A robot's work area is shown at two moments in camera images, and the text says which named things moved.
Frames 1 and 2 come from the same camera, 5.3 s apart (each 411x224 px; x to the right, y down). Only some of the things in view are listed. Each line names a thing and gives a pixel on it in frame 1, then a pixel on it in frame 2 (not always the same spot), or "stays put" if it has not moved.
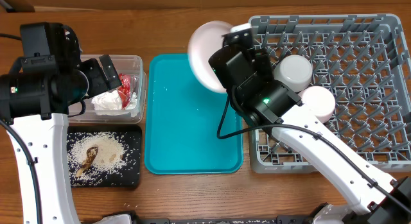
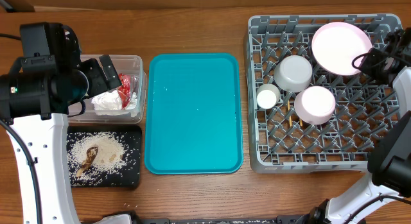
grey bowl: x=295 y=71 stays put
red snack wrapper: x=124 y=91 stays put
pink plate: x=203 y=43 -> x=334 y=45
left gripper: x=99 y=83 stays put
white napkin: x=110 y=104 stays put
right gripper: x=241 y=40 -> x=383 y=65
